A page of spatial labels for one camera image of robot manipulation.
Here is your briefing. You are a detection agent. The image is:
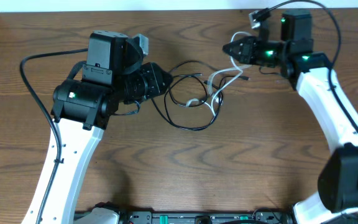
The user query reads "white cable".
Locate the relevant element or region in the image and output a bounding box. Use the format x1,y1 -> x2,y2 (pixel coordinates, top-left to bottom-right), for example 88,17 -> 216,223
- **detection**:
185,30 -> 254,116

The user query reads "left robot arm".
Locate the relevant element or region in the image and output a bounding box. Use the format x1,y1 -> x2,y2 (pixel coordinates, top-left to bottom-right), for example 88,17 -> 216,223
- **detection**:
23,30 -> 173,223

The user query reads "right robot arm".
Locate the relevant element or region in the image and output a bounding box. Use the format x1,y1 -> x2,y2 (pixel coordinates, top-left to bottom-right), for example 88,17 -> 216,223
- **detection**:
223,8 -> 358,223

